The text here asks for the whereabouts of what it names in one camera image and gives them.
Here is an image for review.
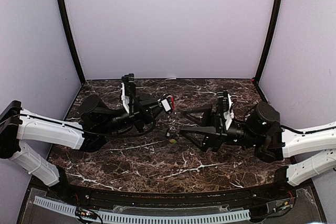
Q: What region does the left black frame post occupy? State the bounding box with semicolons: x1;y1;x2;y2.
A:
57;0;86;85

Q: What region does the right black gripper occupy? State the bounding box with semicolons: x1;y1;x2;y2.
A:
179;104;260;153

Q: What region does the right black frame post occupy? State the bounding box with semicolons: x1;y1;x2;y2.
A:
253;0;281;86

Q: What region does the small circuit board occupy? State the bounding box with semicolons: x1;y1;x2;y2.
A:
75;207;98;221

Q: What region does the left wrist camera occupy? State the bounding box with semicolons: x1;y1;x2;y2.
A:
120;73;135;115

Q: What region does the black front rail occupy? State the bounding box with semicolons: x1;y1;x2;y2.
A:
70;180;314;209

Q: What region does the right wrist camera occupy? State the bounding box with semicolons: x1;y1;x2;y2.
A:
216;90;234;130

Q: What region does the large keyring with red grip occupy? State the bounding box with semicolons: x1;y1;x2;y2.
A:
164;97;179;141

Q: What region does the white slotted cable duct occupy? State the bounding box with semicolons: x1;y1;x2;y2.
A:
33;196;251;223

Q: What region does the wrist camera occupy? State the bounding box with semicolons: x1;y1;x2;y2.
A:
120;73;135;115
216;90;234;130

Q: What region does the black white key tag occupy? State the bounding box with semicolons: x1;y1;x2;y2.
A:
159;98;172;113

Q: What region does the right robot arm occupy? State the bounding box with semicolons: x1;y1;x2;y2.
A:
180;102;335;200

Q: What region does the black frame post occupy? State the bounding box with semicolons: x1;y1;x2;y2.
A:
253;0;281;86
57;0;86;85

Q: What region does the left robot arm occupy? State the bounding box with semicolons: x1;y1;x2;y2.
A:
1;95;173;201

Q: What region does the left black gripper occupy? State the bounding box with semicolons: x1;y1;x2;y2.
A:
99;95;170;135

